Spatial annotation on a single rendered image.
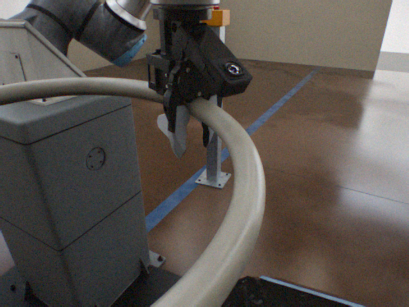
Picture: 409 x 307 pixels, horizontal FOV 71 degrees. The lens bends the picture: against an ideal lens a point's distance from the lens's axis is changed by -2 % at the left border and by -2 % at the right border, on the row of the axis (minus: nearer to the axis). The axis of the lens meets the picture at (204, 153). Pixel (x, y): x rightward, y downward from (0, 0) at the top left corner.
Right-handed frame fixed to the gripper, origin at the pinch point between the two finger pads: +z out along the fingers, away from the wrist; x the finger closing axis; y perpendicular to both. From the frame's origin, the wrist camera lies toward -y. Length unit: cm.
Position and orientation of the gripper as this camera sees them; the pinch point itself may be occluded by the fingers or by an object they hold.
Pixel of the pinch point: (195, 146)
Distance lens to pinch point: 46.7
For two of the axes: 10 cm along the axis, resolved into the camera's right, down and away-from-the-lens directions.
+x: -7.5, 3.3, -5.7
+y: -6.6, -3.9, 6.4
